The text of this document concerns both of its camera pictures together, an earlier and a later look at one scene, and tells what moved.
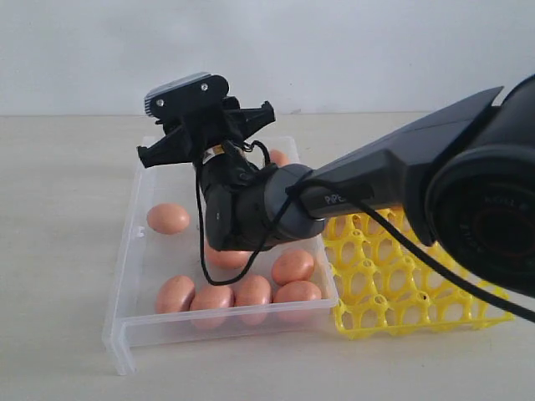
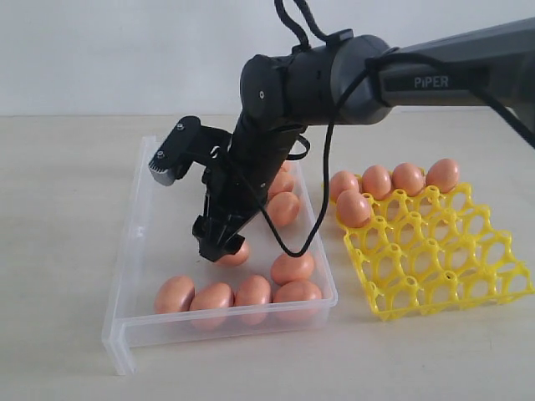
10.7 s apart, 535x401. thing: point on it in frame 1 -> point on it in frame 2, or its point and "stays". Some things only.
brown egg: [168, 219] -> [239, 257]
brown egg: [292, 266] stays
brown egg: [175, 295] stays
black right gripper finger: [175, 147] -> [210, 231]
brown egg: [297, 301] stays
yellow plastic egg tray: [384, 283] -> [433, 252]
